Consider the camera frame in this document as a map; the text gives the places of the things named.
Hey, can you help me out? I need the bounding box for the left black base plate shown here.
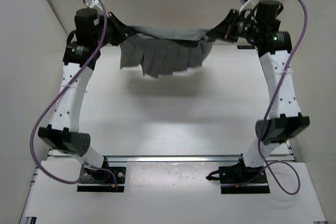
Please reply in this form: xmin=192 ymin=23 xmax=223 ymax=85
xmin=77 ymin=163 xmax=127 ymax=193

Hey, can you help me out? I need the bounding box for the grey pleated skirt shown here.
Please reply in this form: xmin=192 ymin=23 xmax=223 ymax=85
xmin=120 ymin=26 xmax=216 ymax=78

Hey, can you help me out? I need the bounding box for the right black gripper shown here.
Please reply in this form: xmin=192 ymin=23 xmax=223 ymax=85
xmin=207 ymin=11 xmax=262 ymax=45

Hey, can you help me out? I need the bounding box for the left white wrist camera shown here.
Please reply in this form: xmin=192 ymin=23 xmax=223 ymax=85
xmin=88 ymin=0 xmax=104 ymax=15

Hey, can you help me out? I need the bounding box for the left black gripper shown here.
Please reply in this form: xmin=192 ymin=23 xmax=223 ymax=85
xmin=97 ymin=7 xmax=138 ymax=42

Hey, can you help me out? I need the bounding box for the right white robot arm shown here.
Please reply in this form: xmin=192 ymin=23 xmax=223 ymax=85
xmin=207 ymin=0 xmax=310 ymax=182

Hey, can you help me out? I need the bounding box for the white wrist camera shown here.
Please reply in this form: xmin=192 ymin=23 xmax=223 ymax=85
xmin=239 ymin=0 xmax=256 ymax=13
xmin=88 ymin=0 xmax=104 ymax=15

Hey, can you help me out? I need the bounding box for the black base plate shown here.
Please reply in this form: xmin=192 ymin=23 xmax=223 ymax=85
xmin=218 ymin=164 xmax=270 ymax=194
xmin=77 ymin=163 xmax=127 ymax=193

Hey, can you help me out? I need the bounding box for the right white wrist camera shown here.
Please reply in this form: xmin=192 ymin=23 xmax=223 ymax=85
xmin=239 ymin=0 xmax=256 ymax=13

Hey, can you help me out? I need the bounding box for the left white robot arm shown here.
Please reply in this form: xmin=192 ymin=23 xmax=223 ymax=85
xmin=38 ymin=8 xmax=135 ymax=181

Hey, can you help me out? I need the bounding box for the right blue table sticker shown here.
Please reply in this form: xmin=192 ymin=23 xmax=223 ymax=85
xmin=237 ymin=45 xmax=255 ymax=50

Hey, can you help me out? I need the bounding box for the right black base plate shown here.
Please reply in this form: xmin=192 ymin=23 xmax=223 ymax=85
xmin=218 ymin=164 xmax=270 ymax=194

